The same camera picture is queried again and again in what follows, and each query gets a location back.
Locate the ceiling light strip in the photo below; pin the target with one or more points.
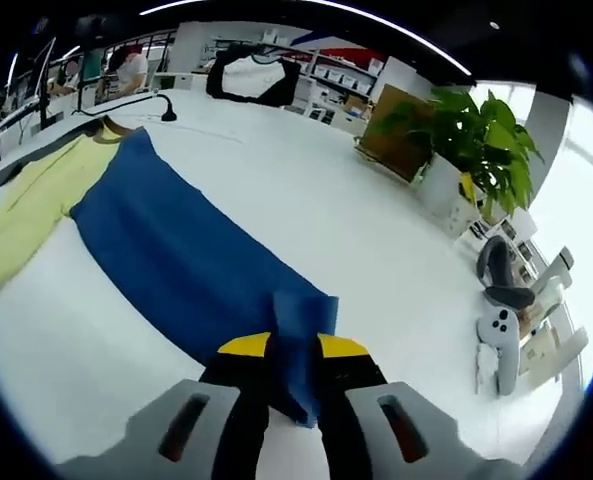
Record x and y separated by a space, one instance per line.
446 56

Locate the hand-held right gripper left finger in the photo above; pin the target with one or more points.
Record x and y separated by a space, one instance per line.
236 400

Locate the small cup with yellow label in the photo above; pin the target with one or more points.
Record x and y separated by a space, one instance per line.
458 210

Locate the yellow blue grey garment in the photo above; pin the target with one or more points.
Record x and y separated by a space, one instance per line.
176 240

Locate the black white raglan shirt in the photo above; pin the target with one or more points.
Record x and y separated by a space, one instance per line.
246 75

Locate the brown cardboard board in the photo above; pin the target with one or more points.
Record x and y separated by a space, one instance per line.
401 155

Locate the white chair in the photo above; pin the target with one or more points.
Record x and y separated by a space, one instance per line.
316 100

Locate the open laptop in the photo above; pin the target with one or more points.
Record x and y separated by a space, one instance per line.
45 75

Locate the teal board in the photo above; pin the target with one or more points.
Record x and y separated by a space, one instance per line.
90 65

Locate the shelf with white bins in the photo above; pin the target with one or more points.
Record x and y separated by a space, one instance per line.
336 75

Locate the green potted plant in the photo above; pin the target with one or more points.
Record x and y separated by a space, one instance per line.
476 130

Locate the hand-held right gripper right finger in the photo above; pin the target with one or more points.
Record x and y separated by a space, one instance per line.
346 400

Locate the tall white cylinder bottle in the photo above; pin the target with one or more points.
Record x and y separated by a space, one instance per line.
561 350

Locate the black gooseneck microphone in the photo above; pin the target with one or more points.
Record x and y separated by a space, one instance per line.
169 116

